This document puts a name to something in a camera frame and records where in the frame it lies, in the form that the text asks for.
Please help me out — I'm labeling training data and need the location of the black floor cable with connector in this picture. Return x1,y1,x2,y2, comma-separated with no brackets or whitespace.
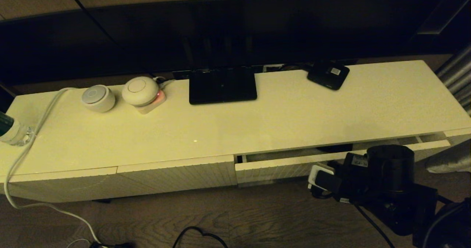
173,226,229,248

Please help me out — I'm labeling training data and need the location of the white sheer curtain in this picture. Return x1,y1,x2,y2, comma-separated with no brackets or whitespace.
425,139,471,174

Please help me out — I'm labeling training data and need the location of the grey pleated curtain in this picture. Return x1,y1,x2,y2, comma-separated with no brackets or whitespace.
436,44,471,115

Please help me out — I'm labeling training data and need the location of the white power cable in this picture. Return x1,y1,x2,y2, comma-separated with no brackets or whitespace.
4,87,102,248

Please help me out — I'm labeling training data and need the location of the white ribbed cabinet front panel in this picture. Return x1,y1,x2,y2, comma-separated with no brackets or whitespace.
117,155,238,196
443,128,471,146
0,167,119,203

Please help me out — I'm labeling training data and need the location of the thin black wall cable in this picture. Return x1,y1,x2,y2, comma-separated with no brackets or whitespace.
62,0,157,77

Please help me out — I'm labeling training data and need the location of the white power strip red light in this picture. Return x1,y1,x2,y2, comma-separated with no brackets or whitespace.
134,90,167,115

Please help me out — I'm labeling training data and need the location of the white dome shaped device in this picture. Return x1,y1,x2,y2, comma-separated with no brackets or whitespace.
122,77,160,107

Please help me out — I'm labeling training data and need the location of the black set-top box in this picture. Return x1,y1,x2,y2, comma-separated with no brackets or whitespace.
307,62,350,91

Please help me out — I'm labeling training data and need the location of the clear plastic water bottle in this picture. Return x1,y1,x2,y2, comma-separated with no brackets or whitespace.
0,111,35,146

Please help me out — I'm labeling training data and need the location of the white fluted cabinet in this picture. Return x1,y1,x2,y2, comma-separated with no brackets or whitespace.
0,60,471,203

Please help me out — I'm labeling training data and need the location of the white drawer with dark handle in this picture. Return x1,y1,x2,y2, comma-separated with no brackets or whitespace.
234,133,453,186

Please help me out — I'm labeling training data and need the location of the black umbrella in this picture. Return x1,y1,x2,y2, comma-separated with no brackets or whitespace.
316,144,354,153

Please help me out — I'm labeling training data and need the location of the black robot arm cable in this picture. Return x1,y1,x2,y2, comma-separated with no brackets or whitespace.
354,203,397,248

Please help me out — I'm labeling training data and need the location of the black television base plate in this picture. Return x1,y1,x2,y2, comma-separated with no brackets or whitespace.
189,67,257,105

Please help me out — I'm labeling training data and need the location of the white round speaker grey top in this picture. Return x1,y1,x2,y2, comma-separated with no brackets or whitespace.
81,85,116,113

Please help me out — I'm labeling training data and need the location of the black flat television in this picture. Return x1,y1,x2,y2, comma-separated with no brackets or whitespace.
0,0,471,86

